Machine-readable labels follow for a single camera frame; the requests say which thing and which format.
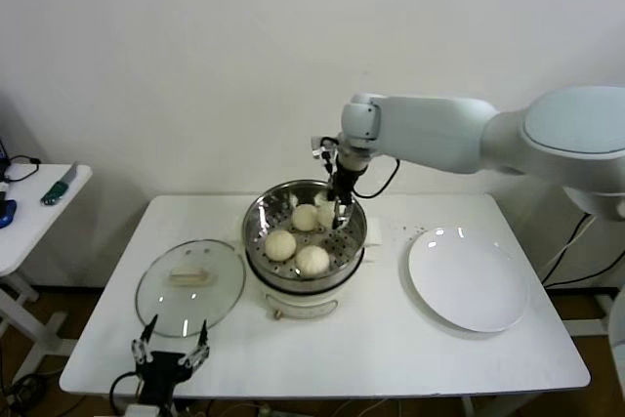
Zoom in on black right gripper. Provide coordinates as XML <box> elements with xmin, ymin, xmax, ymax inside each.
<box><xmin>326</xmin><ymin>162</ymin><xmax>367</xmax><ymax>231</ymax></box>

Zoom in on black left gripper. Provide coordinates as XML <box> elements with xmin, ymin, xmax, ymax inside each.
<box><xmin>129</xmin><ymin>314</ymin><xmax>211</xmax><ymax>401</ymax></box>

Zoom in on white steamed baozi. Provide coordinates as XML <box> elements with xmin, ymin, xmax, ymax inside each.
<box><xmin>291</xmin><ymin>203</ymin><xmax>319</xmax><ymax>232</ymax></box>
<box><xmin>314</xmin><ymin>194</ymin><xmax>338</xmax><ymax>229</ymax></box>
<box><xmin>295</xmin><ymin>244</ymin><xmax>329</xmax><ymax>277</ymax></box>
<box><xmin>264</xmin><ymin>229</ymin><xmax>298</xmax><ymax>263</ymax></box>

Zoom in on round glass pot lid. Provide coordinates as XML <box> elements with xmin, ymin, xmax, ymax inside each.
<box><xmin>135</xmin><ymin>238</ymin><xmax>246</xmax><ymax>339</ymax></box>

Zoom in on stainless steel steamer basket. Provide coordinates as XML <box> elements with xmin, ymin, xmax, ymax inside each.
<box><xmin>228</xmin><ymin>179</ymin><xmax>383</xmax><ymax>291</ymax></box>

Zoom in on white round plate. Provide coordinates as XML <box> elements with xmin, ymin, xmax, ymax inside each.
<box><xmin>407</xmin><ymin>226</ymin><xmax>529</xmax><ymax>333</ymax></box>

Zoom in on white side table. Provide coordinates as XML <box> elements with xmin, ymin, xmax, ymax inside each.
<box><xmin>0</xmin><ymin>164</ymin><xmax>93</xmax><ymax>387</ymax></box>

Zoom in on blue small device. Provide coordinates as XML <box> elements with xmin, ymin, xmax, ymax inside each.
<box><xmin>0</xmin><ymin>199</ymin><xmax>19</xmax><ymax>230</ymax></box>

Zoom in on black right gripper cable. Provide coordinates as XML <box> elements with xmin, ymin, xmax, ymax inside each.
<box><xmin>351</xmin><ymin>157</ymin><xmax>401</xmax><ymax>199</ymax></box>

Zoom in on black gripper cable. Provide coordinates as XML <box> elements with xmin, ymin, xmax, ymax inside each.
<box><xmin>107</xmin><ymin>371</ymin><xmax>143</xmax><ymax>411</ymax></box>
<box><xmin>351</xmin><ymin>157</ymin><xmax>401</xmax><ymax>199</ymax></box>

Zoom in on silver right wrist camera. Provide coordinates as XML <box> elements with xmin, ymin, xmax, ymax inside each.
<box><xmin>311</xmin><ymin>135</ymin><xmax>341</xmax><ymax>162</ymax></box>

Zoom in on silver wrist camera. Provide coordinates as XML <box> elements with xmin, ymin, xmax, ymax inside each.
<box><xmin>126</xmin><ymin>401</ymin><xmax>172</xmax><ymax>417</ymax></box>
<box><xmin>311</xmin><ymin>135</ymin><xmax>341</xmax><ymax>162</ymax></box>

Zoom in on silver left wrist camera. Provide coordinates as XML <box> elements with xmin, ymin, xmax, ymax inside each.
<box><xmin>126</xmin><ymin>401</ymin><xmax>172</xmax><ymax>417</ymax></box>

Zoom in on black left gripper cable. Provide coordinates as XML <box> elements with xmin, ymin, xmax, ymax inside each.
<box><xmin>107</xmin><ymin>371</ymin><xmax>143</xmax><ymax>411</ymax></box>

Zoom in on black floor cables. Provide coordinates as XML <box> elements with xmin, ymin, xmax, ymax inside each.
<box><xmin>0</xmin><ymin>372</ymin><xmax>50</xmax><ymax>417</ymax></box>

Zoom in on green handled knife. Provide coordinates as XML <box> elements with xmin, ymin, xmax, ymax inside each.
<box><xmin>38</xmin><ymin>161</ymin><xmax>79</xmax><ymax>207</ymax></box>

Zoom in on black cable on side table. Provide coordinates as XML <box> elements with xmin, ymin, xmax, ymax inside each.
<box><xmin>0</xmin><ymin>155</ymin><xmax>43</xmax><ymax>185</ymax></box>

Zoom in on black power cable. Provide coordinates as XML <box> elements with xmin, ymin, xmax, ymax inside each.
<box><xmin>540</xmin><ymin>214</ymin><xmax>609</xmax><ymax>289</ymax></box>

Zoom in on white metal floor frame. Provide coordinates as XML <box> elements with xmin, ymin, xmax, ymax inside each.
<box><xmin>551</xmin><ymin>282</ymin><xmax>616</xmax><ymax>340</ymax></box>

